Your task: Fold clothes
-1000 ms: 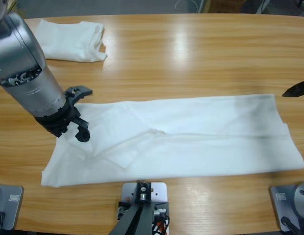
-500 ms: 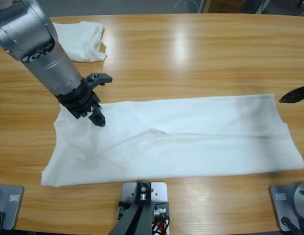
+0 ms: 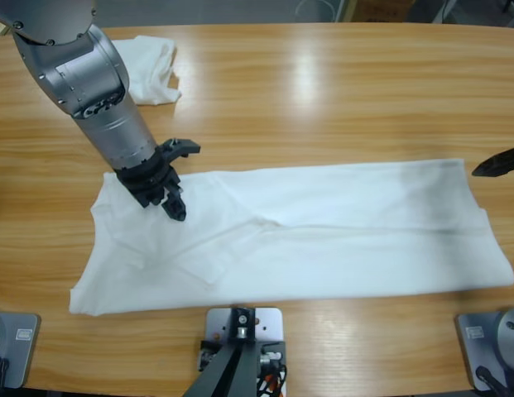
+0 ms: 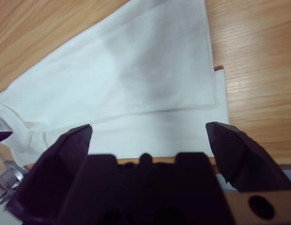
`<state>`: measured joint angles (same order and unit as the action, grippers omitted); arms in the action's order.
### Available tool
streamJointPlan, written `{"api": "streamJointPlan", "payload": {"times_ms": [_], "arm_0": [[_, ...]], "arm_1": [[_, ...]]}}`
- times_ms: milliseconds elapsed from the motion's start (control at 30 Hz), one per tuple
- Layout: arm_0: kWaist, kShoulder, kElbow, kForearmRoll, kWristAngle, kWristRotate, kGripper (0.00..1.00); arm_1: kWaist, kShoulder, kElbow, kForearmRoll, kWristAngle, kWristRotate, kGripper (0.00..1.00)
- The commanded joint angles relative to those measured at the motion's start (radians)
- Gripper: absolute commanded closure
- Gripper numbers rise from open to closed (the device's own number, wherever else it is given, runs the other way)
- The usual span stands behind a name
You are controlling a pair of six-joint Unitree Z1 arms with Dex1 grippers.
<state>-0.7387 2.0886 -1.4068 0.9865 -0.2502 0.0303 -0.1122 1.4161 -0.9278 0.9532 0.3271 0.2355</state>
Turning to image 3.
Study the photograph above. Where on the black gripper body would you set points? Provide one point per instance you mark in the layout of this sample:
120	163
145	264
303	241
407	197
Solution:
151	182

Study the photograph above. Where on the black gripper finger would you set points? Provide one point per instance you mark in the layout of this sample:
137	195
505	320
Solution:
176	209
502	165

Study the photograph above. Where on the white t-shirt with black logo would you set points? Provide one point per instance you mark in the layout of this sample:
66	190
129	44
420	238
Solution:
302	227

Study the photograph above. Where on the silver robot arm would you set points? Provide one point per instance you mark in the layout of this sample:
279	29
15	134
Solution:
95	95

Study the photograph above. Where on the folded white t-shirt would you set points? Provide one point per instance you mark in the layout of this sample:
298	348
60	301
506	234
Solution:
153	70

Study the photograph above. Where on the grey metal stand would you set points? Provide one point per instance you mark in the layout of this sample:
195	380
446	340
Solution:
440	12

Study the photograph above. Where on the brown cardboard box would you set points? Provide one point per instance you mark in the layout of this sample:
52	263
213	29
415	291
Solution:
385	10

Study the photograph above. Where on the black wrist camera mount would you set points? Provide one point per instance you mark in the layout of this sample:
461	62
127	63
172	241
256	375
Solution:
186	146

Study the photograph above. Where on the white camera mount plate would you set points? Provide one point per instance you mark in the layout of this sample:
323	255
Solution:
271	326

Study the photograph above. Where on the dark camera mount post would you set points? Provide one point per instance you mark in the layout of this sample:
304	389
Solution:
240	364

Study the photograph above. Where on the black mount clamp bracket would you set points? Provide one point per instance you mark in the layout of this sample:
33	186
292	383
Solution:
277	345

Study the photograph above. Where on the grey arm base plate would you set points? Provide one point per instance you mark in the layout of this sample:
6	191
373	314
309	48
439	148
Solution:
20	355
474	347

